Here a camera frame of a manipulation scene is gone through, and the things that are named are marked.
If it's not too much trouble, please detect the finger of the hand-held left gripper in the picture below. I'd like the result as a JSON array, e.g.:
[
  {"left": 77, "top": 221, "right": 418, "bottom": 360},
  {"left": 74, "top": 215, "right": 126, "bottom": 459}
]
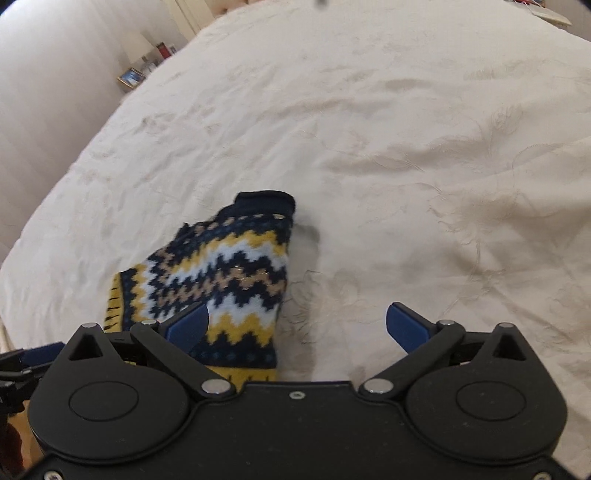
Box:
[{"left": 0, "top": 340, "right": 66, "bottom": 376}]

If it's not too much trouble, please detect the navy yellow zigzag knit sweater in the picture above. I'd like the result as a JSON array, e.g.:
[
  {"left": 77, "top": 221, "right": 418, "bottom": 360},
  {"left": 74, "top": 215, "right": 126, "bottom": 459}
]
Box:
[{"left": 102, "top": 190, "right": 296, "bottom": 384}]

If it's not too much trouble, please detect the white bedspread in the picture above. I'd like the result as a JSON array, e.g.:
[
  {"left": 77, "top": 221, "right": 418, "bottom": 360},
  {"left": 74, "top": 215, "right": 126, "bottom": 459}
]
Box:
[{"left": 0, "top": 0, "right": 591, "bottom": 467}]

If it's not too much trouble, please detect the white curtain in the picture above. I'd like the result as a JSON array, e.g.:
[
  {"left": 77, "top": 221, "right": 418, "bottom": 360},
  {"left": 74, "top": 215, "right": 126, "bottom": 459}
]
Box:
[{"left": 0, "top": 9, "right": 158, "bottom": 264}]

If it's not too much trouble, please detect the gold picture frame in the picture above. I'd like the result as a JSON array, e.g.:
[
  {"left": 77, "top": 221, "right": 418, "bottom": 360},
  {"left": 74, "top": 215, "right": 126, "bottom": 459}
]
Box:
[{"left": 117, "top": 67, "right": 147, "bottom": 89}]

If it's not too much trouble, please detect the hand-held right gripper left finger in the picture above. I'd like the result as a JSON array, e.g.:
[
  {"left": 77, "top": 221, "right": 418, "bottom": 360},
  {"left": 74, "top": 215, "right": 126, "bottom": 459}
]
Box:
[{"left": 65, "top": 302, "right": 236, "bottom": 400}]

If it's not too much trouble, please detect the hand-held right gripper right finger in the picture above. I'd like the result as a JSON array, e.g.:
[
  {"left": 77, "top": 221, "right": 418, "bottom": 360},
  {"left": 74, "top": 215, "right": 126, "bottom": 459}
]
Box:
[{"left": 358, "top": 302, "right": 529, "bottom": 400}]

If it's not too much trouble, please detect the white bedside table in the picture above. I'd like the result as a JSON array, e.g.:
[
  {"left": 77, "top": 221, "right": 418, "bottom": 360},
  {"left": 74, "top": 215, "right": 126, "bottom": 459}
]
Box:
[{"left": 115, "top": 46, "right": 185, "bottom": 95}]

